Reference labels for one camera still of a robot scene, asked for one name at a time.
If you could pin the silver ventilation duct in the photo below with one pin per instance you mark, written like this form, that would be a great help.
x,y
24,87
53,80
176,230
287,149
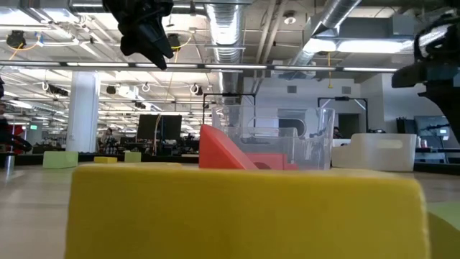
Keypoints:
x,y
226,36
334,14

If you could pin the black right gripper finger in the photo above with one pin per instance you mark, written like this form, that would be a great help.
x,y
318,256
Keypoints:
x,y
451,108

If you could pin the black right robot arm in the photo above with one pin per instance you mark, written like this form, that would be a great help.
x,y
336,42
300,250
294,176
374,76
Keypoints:
x,y
442,39

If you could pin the clear plastic bin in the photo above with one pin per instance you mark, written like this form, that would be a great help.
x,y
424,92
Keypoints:
x,y
312,144

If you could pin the long ceiling light bar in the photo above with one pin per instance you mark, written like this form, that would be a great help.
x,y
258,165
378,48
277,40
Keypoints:
x,y
233,66

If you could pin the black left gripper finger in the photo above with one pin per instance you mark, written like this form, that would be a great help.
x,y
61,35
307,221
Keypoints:
x,y
131,41
160,43

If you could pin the white plastic bin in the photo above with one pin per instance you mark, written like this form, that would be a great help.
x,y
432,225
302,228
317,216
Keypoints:
x,y
373,153

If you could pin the black aluminium table frame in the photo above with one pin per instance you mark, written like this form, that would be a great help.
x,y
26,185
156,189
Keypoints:
x,y
161,158

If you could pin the wall screen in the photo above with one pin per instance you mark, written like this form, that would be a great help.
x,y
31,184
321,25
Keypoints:
x,y
431,126

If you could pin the yellow arch block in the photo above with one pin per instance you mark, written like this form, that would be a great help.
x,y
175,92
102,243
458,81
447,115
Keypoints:
x,y
244,216

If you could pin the white column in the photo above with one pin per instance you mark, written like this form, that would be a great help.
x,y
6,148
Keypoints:
x,y
83,111

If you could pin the black metal gantry frame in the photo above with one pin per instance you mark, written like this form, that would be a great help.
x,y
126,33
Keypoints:
x,y
343,98

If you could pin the black monitor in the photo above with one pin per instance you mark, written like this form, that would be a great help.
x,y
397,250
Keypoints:
x,y
171,126
148,126

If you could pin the green block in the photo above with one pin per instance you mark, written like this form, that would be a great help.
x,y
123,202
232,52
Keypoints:
x,y
133,157
60,159

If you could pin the person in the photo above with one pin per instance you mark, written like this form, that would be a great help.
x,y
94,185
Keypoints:
x,y
337,132
108,140
10,136

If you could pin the red block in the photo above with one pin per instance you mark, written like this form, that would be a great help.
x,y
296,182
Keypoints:
x,y
215,151

